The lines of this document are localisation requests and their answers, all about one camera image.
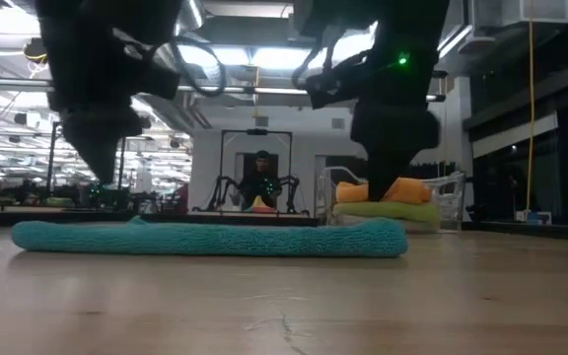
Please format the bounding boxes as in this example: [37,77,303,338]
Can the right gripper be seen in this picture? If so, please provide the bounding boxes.
[349,0,452,204]

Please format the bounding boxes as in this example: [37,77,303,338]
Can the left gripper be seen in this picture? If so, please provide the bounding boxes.
[35,0,182,185]

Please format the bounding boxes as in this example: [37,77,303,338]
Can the orange microfiber towel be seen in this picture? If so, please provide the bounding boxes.
[335,177,433,206]

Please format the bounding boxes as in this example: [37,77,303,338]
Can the lime green microfiber towel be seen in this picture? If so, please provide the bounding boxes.
[332,200,442,229]

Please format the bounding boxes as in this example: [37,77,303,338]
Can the light grey microfiber towel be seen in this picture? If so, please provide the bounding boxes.
[401,218,439,234]

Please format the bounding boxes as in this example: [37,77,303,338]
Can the teal microfiber towel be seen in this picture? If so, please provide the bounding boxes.
[11,215,410,259]

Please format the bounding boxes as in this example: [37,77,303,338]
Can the dark background robot station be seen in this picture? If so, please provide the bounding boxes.
[81,181,132,211]

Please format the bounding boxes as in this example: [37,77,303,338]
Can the clear plastic bin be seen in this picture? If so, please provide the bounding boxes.
[316,166,467,233]

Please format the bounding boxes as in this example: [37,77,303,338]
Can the dark background table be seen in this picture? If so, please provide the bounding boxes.
[138,210,322,228]
[0,204,137,229]

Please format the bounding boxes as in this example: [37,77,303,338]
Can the person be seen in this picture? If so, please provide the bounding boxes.
[239,150,283,211]

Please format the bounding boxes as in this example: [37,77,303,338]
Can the long ceiling light bar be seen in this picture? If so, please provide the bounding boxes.
[0,76,447,103]

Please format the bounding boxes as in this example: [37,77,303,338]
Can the small background orange towel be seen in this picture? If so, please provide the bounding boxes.
[248,194,279,214]

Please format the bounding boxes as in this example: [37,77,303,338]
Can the small white blue box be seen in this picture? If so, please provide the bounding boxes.
[514,210,553,226]

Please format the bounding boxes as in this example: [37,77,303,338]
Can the black background station frame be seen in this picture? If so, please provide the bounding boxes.
[46,120,129,193]
[219,128,294,213]

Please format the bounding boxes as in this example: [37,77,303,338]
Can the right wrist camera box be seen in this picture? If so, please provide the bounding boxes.
[306,48,379,110]

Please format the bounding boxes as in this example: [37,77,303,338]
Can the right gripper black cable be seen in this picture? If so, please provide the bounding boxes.
[291,27,345,91]

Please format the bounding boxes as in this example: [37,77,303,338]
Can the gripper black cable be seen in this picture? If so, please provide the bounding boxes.
[291,27,345,91]
[169,34,229,99]

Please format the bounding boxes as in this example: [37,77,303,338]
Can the black ceiling cable reel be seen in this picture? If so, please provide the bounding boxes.
[22,37,48,65]

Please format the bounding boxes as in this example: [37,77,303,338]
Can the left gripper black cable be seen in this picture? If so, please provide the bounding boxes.
[169,34,229,99]

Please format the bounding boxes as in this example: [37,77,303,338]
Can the hanging yellow cable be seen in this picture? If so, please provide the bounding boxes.
[526,19,537,213]

